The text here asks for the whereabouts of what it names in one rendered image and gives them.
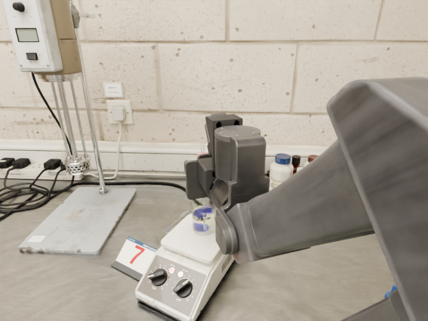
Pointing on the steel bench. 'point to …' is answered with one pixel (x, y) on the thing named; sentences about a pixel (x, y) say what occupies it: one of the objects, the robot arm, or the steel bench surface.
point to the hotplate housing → (210, 269)
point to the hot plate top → (191, 242)
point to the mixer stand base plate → (80, 222)
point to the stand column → (90, 116)
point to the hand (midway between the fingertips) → (202, 158)
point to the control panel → (167, 293)
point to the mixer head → (44, 38)
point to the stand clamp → (79, 15)
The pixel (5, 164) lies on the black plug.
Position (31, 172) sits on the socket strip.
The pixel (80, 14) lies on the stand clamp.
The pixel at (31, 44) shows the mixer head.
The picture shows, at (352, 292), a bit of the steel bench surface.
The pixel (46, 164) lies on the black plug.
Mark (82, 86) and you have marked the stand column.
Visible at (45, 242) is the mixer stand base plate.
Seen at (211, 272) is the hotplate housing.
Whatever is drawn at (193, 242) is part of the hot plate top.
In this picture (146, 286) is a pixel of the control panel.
